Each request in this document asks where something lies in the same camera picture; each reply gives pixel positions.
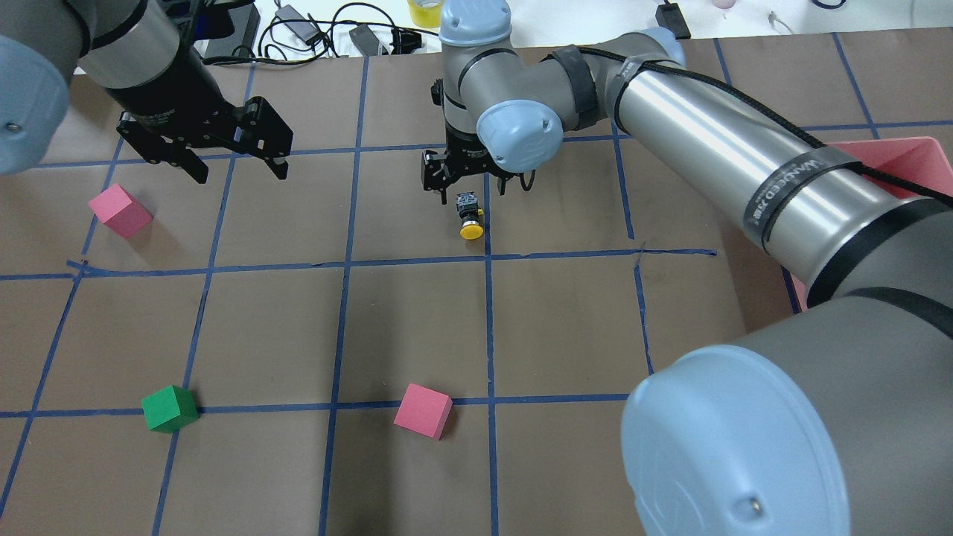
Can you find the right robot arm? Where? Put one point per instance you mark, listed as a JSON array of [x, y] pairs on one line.
[[834, 422]]

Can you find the pink cube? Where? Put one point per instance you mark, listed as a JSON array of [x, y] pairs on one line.
[[120, 211], [424, 411]]

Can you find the yellow tape roll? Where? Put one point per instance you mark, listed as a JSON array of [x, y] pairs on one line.
[[426, 13]]

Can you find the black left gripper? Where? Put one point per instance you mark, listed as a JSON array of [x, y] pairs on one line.
[[165, 89]]

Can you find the green cube near base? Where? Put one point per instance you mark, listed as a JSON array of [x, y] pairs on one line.
[[169, 409]]

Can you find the pink plastic bin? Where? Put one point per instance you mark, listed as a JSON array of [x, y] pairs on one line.
[[919, 159]]

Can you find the pink cube far side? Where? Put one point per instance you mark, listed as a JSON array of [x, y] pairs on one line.
[[120, 211]]

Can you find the black power adapter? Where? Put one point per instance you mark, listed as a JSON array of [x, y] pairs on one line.
[[230, 30]]

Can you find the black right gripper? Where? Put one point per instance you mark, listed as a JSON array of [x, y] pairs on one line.
[[467, 154]]

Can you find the pink cube near centre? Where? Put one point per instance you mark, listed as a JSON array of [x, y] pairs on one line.
[[424, 411]]

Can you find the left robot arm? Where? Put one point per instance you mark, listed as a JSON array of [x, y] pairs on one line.
[[118, 44]]

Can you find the yellow push button switch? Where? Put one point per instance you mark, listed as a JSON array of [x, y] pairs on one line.
[[470, 213]]

